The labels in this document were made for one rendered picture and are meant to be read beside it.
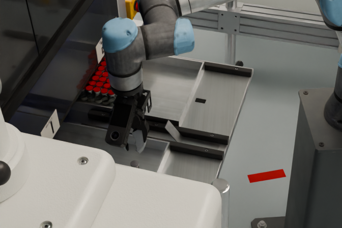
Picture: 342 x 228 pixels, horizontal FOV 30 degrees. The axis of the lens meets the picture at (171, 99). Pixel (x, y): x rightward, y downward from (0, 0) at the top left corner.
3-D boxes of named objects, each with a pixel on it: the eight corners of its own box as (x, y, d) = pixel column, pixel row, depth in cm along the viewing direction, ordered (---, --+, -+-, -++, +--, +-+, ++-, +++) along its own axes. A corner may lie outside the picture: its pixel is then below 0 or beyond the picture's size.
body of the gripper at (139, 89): (153, 109, 153) (149, 70, 145) (141, 133, 147) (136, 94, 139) (123, 104, 155) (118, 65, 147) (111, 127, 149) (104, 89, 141)
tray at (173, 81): (65, 108, 182) (63, 99, 179) (99, 53, 200) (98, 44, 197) (179, 130, 173) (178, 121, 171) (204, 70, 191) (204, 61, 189)
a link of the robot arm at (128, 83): (134, 80, 136) (98, 74, 138) (136, 96, 139) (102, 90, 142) (145, 58, 142) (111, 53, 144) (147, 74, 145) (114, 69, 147)
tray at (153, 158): (7, 199, 158) (4, 190, 156) (53, 127, 176) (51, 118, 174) (137, 230, 150) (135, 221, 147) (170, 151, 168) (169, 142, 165)
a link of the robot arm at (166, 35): (183, 0, 141) (134, 9, 140) (195, 30, 133) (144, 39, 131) (184, 29, 146) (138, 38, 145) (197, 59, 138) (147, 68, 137)
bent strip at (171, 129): (165, 143, 170) (164, 127, 166) (168, 135, 172) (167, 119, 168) (217, 153, 166) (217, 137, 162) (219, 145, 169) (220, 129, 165)
